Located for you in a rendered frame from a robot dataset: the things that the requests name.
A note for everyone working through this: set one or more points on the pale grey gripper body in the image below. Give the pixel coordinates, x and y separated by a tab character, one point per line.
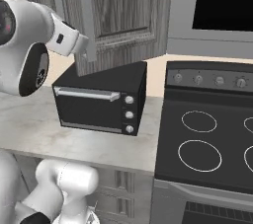
81	43

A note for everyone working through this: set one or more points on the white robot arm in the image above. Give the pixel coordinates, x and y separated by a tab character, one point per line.
19	27

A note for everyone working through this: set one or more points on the black toaster oven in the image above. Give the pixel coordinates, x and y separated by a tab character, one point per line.
99	109

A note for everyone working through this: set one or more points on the silver toaster oven knob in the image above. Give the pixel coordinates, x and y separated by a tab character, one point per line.
129	99
129	129
129	114

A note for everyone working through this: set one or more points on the grey stove knob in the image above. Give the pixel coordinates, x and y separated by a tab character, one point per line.
178	77
198	79
241	82
219	81

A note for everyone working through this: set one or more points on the grey microwave oven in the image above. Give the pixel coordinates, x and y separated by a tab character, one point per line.
217	7

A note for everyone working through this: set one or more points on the grey drawer front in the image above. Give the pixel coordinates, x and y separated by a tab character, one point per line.
138	182
138	209

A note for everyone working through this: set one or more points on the black and grey stove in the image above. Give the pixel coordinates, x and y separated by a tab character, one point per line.
201	162

